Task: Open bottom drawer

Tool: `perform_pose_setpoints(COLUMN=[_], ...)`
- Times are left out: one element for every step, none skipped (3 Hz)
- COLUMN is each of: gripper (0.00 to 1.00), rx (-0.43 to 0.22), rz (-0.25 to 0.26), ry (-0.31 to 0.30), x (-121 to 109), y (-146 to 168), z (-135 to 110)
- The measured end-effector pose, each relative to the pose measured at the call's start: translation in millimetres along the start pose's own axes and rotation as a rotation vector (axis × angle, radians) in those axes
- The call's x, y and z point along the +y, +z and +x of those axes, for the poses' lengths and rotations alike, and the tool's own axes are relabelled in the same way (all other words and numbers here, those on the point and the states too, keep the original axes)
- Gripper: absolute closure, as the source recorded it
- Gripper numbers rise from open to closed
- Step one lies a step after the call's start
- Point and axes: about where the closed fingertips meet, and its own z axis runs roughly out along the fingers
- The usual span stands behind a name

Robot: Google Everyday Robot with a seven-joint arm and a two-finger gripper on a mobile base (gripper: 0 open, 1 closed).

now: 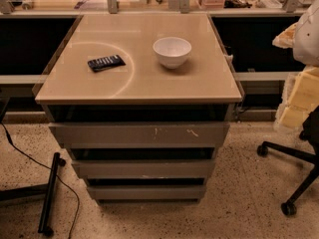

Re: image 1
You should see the grey bottom drawer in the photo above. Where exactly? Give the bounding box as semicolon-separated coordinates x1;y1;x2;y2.
87;185;206;201

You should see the grey drawer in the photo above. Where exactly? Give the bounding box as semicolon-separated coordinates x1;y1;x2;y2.
87;185;206;201
72;160;214;179
49;121;229;148

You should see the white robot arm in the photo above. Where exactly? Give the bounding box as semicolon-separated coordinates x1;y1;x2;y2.
272;0;319;128

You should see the grey drawer cabinet beige top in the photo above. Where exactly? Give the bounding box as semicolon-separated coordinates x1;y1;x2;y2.
33;13;242;188

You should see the grey top drawer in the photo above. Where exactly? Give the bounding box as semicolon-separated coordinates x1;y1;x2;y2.
49;121;229;148

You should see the grey middle drawer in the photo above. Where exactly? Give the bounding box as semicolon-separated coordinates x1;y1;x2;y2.
72;160;214;179

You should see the white ceramic bowl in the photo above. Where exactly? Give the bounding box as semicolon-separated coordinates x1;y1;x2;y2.
153;37;192;69

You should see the dark snack packet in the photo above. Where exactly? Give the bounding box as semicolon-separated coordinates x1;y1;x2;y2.
88;55;126;73

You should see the black stand base with wheels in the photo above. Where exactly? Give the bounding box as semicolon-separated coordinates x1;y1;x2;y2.
0;152;66;237

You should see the black office chair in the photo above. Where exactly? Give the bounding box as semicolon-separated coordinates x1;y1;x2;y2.
256;105;319;217

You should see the long background workbench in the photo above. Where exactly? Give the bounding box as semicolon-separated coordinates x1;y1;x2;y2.
0;0;315;114

